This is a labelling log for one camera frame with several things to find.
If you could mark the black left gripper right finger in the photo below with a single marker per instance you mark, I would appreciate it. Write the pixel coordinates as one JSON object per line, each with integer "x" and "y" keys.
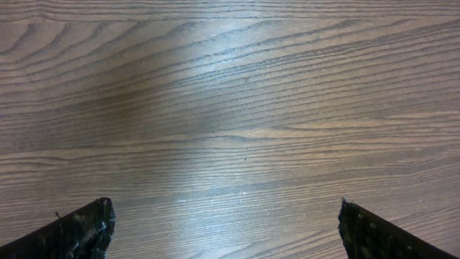
{"x": 367, "y": 236}

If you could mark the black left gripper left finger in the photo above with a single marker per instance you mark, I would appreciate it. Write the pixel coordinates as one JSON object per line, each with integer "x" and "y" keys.
{"x": 83, "y": 234}

